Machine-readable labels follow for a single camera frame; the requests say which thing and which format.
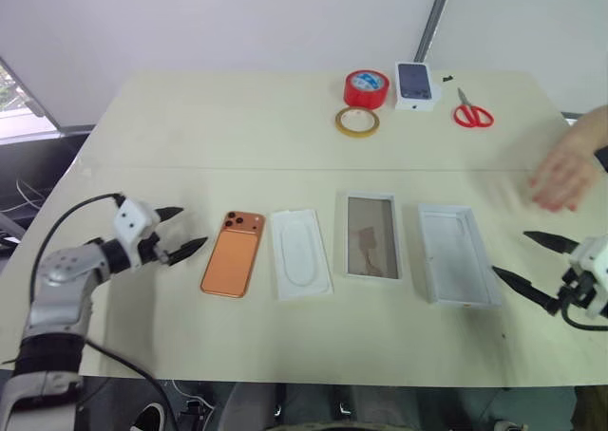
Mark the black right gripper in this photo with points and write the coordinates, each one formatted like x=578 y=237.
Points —
x=577 y=288

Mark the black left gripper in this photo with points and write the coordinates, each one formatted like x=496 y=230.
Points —
x=152 y=251

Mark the orange smartphone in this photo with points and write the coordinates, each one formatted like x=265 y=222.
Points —
x=233 y=260

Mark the white box insert tray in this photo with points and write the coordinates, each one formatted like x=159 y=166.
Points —
x=300 y=255

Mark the person's bare forearm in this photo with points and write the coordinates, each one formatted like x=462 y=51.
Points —
x=591 y=125

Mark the white box with dark phone print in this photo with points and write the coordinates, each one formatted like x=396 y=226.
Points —
x=415 y=84

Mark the person's bare hand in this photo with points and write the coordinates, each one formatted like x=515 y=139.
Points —
x=565 y=174

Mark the yellow tape roll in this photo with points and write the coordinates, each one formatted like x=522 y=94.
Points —
x=341 y=126

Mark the small black clip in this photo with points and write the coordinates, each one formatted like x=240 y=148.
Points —
x=448 y=78

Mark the red tape roll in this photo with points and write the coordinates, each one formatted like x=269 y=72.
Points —
x=366 y=91

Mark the grey metal pole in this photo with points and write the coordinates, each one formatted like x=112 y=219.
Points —
x=433 y=18

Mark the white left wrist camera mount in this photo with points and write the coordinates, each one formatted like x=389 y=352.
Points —
x=130 y=219

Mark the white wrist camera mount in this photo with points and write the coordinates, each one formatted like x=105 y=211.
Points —
x=130 y=219
x=591 y=255

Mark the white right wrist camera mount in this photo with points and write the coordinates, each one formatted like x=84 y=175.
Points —
x=591 y=255

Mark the grey window frame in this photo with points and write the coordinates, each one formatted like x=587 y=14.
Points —
x=33 y=103

